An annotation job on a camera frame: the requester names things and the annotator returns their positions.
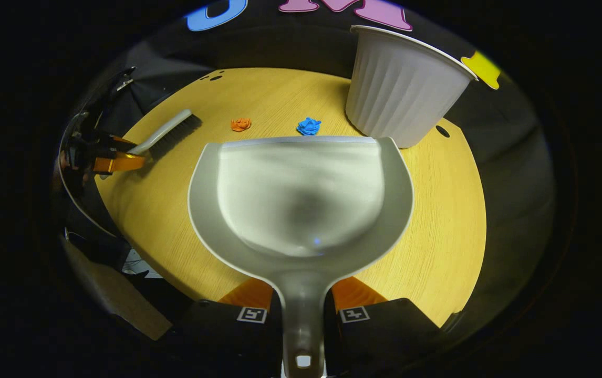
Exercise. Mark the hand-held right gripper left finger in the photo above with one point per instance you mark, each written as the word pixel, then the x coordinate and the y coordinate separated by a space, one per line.
pixel 217 341

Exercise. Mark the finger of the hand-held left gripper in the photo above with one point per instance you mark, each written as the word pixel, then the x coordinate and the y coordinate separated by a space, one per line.
pixel 120 163
pixel 117 143

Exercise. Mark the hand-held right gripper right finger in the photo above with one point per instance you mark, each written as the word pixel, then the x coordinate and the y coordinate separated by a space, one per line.
pixel 380 341

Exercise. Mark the small white broom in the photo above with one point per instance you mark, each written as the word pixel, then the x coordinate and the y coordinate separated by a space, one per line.
pixel 167 131

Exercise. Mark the orange paper trash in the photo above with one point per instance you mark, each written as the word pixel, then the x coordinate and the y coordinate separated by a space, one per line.
pixel 240 124

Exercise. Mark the white dustpan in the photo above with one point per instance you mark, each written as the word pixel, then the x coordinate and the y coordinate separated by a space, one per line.
pixel 301 194

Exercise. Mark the blue paper trash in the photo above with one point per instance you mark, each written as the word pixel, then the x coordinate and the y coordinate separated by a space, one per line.
pixel 309 126

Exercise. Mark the white ribbed garbage bin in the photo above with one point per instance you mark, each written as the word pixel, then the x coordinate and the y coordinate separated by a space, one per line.
pixel 401 94

